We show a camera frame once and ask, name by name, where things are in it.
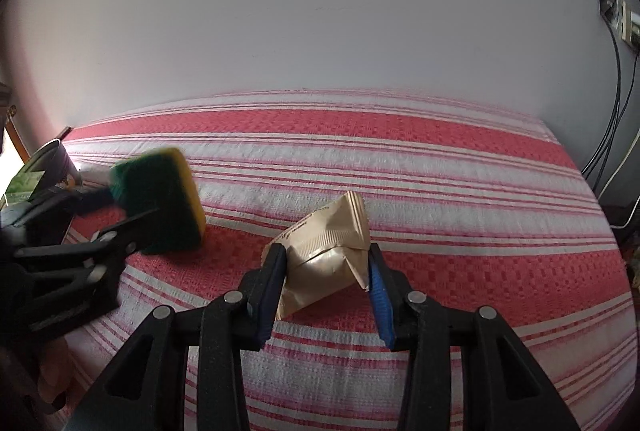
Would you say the person's left hand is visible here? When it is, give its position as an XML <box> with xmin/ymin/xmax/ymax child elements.
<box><xmin>37</xmin><ymin>341</ymin><xmax>71</xmax><ymax>404</ymax></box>

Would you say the red white striped tablecloth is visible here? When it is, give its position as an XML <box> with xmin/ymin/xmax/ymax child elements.
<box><xmin>50</xmin><ymin>90</ymin><xmax>632</xmax><ymax>431</ymax></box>

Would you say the black cable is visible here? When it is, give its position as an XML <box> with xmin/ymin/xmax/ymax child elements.
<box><xmin>581</xmin><ymin>23</ymin><xmax>623</xmax><ymax>176</ymax></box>

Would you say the grey cable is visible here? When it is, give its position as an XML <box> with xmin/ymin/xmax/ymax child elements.
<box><xmin>592</xmin><ymin>36</ymin><xmax>627</xmax><ymax>192</ymax></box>

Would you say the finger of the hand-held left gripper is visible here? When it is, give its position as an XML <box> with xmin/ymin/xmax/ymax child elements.
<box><xmin>30</xmin><ymin>185</ymin><xmax>123</xmax><ymax>218</ymax></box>
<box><xmin>14</xmin><ymin>206</ymin><xmax>162</xmax><ymax>262</ymax></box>

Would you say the tan brown packet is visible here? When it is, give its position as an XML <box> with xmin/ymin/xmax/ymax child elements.
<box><xmin>262</xmin><ymin>191</ymin><xmax>372</xmax><ymax>321</ymax></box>

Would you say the yellow green sponge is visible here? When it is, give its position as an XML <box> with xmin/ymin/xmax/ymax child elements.
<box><xmin>109</xmin><ymin>147</ymin><xmax>207</xmax><ymax>256</ymax></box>

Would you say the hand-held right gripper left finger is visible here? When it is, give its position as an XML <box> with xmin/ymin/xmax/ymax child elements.
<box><xmin>62</xmin><ymin>242</ymin><xmax>288</xmax><ymax>431</ymax></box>

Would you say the round metal tin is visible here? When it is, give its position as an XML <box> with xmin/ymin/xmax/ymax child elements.
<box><xmin>20</xmin><ymin>138</ymin><xmax>83</xmax><ymax>212</ymax></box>

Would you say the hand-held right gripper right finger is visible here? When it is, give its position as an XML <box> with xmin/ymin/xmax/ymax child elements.
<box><xmin>367</xmin><ymin>242</ymin><xmax>583</xmax><ymax>431</ymax></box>

